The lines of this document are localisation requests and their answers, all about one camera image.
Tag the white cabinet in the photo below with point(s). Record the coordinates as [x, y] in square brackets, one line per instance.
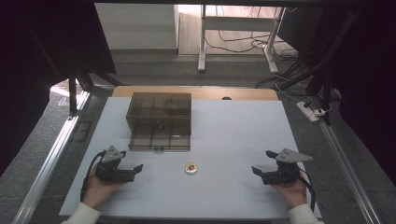
[137, 26]

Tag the black tripod stand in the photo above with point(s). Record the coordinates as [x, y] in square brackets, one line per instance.
[320, 62]

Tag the white desk frame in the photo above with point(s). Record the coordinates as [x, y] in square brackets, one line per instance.
[238, 24]

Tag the aluminium floor rail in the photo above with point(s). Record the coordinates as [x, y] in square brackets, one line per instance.
[345, 168]
[49, 165]

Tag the person's right hand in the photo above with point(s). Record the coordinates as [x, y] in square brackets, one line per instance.
[294, 194]

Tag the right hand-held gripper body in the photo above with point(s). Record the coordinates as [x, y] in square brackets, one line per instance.
[285, 175]

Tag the smoky transparent compartment box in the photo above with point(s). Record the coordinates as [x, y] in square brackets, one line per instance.
[158, 112]

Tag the wooden table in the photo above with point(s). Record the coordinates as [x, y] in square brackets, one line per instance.
[193, 92]

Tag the black metal stand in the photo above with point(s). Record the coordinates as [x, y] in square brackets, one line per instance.
[73, 96]

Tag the white table mat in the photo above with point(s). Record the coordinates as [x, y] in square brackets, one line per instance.
[230, 137]

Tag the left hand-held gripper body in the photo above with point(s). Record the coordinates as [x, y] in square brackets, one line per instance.
[109, 172]

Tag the person's left hand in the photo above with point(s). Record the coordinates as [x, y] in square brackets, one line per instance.
[96, 191]

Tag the white power strip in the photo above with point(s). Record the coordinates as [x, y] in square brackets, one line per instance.
[308, 111]

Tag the dark curtain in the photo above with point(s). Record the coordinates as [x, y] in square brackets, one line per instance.
[370, 77]
[40, 62]

